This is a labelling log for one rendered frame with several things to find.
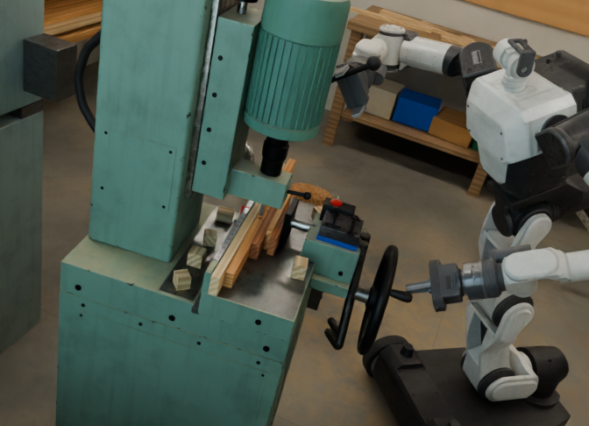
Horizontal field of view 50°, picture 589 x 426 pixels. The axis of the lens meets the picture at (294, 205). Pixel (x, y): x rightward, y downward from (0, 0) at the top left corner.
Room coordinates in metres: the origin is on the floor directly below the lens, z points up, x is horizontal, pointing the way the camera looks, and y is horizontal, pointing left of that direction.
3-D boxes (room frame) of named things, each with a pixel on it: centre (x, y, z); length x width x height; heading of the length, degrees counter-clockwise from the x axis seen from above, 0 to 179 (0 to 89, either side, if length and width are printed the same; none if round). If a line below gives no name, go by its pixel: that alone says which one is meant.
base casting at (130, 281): (1.36, 0.20, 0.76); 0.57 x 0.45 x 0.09; 84
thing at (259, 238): (1.34, 0.05, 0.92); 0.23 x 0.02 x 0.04; 174
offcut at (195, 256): (1.29, 0.21, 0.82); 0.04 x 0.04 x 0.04; 86
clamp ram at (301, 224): (1.34, -0.03, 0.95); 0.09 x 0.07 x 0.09; 174
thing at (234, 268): (1.41, 0.07, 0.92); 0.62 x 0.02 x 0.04; 174
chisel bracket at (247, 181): (1.35, 0.09, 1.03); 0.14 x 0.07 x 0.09; 84
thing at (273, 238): (1.34, 0.02, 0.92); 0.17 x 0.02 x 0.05; 174
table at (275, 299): (1.34, -0.03, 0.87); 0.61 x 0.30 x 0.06; 174
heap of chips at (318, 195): (1.59, -0.04, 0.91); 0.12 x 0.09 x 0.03; 84
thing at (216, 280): (1.36, 0.09, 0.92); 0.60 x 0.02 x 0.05; 174
